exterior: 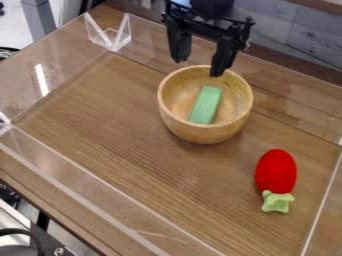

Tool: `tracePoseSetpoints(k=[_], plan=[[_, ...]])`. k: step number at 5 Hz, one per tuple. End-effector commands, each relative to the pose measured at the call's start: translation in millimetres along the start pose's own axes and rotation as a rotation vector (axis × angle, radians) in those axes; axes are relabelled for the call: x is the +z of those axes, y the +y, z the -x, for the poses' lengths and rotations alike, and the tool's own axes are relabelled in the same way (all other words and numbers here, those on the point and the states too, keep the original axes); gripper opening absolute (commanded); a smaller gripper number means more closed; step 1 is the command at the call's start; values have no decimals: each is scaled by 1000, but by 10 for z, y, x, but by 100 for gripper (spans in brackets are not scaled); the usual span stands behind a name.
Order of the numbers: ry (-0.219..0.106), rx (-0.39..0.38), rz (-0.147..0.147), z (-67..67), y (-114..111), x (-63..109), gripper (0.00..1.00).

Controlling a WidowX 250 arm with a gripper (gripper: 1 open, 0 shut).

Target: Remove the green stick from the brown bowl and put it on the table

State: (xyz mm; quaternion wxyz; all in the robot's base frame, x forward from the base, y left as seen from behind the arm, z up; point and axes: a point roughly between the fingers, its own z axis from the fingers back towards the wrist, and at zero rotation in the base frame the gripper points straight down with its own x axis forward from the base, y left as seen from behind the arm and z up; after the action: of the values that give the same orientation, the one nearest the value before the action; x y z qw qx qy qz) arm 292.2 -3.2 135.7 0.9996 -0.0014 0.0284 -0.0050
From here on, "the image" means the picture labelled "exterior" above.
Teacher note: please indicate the grey metal post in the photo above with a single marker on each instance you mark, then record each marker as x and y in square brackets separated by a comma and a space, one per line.
[38, 17]

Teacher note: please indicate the green foam stick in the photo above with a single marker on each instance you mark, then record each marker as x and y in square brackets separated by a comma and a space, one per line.
[205, 105]

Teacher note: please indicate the black clamp with cable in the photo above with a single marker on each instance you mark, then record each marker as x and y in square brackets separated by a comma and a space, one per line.
[42, 244]

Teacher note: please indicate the brown wooden bowl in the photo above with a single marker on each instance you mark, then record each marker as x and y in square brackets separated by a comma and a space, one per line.
[177, 92]

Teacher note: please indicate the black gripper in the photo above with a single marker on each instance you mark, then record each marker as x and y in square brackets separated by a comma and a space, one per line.
[209, 18]

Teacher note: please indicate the red plush strawberry toy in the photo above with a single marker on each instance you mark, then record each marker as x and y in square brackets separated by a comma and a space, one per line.
[275, 179]

